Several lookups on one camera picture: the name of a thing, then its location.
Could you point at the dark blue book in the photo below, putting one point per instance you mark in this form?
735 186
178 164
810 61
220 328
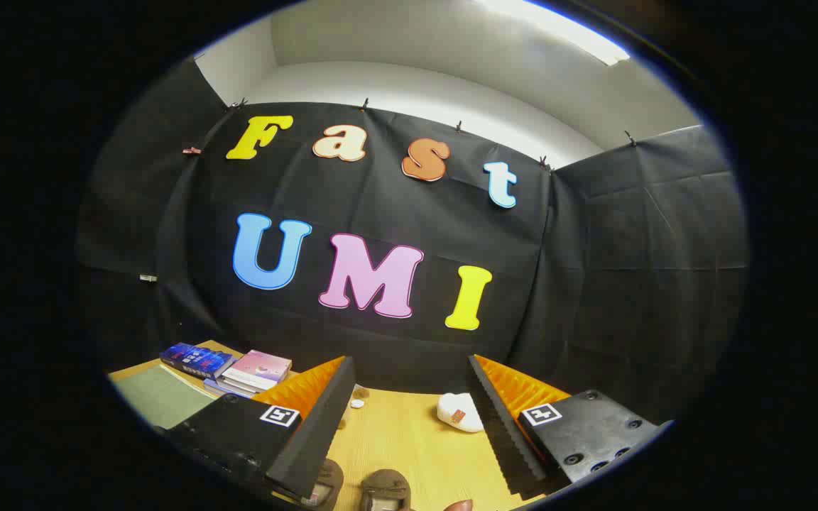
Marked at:
196 359

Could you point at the light blue book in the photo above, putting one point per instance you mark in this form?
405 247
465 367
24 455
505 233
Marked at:
221 389

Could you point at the white plush toy red label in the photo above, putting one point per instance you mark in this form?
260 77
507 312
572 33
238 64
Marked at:
460 411

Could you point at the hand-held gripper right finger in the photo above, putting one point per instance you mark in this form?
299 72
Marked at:
498 440

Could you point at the brown bread plush toy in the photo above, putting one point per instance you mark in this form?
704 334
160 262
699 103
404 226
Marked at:
361 391

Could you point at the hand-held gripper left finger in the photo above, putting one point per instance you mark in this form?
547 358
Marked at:
317 440

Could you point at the grey white book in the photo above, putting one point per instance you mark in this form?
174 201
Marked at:
238 387

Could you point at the brown fuzzy shoe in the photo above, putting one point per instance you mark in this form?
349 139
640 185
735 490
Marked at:
325 484
384 488

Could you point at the pink cover book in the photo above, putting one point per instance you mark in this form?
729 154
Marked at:
261 369

